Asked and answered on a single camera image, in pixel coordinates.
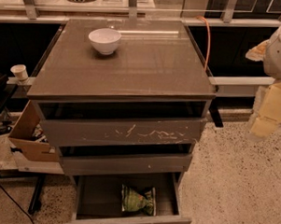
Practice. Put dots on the grey middle drawer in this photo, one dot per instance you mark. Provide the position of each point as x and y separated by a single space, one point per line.
125 164

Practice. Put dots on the grey metal rail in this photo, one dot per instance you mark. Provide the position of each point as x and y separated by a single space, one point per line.
239 86

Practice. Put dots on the cardboard box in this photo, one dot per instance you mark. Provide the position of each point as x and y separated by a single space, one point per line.
22 137

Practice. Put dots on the green jalapeno chip bag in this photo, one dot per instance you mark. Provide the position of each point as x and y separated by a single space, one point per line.
133 201

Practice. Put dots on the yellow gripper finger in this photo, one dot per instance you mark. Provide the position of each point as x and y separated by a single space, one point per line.
257 53

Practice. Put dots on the grey open bottom drawer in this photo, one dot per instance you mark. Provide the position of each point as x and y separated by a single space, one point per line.
99 199

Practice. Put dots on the white ceramic bowl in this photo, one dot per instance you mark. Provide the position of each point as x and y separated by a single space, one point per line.
105 40

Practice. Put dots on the grey drawer cabinet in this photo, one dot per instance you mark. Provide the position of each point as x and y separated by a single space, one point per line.
156 73

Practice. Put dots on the white paper cup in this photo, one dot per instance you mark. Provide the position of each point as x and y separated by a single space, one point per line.
20 72

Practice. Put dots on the black stand leg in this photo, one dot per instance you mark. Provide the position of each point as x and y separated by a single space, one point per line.
35 203

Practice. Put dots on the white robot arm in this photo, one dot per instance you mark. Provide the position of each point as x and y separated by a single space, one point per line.
266 116

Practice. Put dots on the grey top drawer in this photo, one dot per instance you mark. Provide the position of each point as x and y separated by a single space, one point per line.
118 132

